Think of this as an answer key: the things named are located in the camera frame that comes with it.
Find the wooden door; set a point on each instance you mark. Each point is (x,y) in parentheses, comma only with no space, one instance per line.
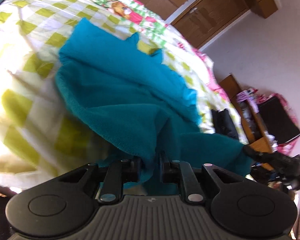
(204,19)

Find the black monitor with pink cover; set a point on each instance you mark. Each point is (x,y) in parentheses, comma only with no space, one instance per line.
(280,121)

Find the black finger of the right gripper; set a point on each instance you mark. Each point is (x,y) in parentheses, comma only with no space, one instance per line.
(260,157)

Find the wooden side cabinet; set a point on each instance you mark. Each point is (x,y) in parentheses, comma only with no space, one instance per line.
(251,122)

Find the checkered floral bed quilt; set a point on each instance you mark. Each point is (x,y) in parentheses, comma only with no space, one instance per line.
(39,140)

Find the black folded garment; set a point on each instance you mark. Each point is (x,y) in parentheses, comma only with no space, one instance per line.
(223,124)

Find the teal fleece zip pullover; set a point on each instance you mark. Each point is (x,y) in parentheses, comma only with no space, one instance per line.
(139,105)

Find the purple patterned cloth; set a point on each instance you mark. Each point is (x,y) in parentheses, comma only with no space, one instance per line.
(246,95)

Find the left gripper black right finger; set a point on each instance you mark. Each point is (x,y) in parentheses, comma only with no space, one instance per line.
(182,174)

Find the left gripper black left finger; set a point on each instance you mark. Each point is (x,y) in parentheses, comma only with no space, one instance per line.
(114,176)

